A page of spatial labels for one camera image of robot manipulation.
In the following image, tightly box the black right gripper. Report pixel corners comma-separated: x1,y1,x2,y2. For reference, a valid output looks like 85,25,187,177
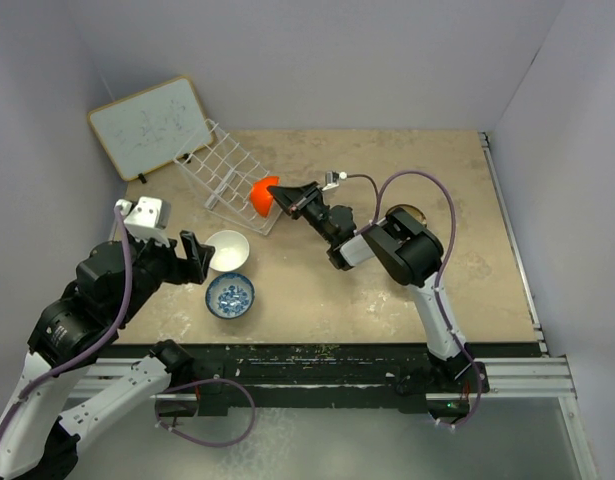
268,182,336,245

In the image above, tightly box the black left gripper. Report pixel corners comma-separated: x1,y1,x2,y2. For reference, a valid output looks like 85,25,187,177
115,219,214,322

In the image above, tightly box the orange bowl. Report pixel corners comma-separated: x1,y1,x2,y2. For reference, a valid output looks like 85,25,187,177
250,176,280,218

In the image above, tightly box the blue white patterned bowl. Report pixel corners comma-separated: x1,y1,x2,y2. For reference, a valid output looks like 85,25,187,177
205,272,255,320

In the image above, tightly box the white wire dish rack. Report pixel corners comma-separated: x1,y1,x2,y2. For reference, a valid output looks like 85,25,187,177
174,119,280,235

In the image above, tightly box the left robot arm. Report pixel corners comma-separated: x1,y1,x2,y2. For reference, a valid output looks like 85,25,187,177
0,231,215,479

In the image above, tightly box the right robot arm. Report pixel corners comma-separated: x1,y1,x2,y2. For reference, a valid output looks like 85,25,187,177
267,182,473,391

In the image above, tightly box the brown glazed bowl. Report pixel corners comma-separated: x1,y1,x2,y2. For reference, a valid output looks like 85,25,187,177
401,204,428,227

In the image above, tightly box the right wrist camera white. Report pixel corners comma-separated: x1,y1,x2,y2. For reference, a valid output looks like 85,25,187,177
321,171,348,191

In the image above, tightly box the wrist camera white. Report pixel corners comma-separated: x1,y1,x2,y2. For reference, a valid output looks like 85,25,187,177
115,196,171,247
321,171,348,191

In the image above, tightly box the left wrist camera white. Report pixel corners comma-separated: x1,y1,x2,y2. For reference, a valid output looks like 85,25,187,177
115,196,171,247

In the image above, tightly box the small whiteboard wooden frame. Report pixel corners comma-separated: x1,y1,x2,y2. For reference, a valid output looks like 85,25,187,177
87,76,215,182

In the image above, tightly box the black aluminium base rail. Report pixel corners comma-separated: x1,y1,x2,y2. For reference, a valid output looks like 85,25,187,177
76,342,578,416

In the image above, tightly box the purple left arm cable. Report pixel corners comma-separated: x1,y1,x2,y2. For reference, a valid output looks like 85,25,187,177
0,209,133,466

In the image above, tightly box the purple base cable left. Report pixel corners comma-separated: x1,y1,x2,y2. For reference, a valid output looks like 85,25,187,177
154,377,257,448

